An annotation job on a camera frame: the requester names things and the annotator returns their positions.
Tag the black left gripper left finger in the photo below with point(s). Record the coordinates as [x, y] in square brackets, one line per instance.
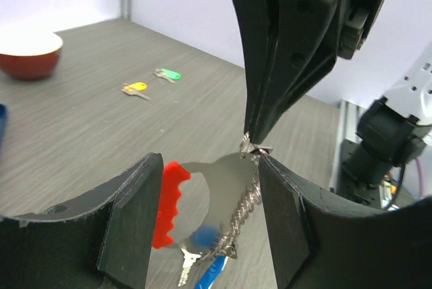
[100, 239]

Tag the key with green tag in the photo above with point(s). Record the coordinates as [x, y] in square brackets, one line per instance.
[168, 75]

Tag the blue rectangular tray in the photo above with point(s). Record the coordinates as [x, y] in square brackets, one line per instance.
[3, 122]

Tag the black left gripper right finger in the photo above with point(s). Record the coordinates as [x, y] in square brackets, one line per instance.
[321, 240]

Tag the keyring bunch with tags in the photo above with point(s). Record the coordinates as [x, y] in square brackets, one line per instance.
[234, 191]

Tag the red bowl white inside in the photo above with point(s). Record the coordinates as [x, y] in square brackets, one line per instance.
[29, 53]

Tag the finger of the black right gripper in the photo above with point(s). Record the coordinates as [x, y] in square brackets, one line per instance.
[301, 29]
[258, 23]

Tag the key with yellow tag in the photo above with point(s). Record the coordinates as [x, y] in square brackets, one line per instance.
[136, 89]

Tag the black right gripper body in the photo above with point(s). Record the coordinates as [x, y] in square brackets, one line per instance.
[360, 19]

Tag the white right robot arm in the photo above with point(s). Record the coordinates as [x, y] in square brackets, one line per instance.
[407, 99]

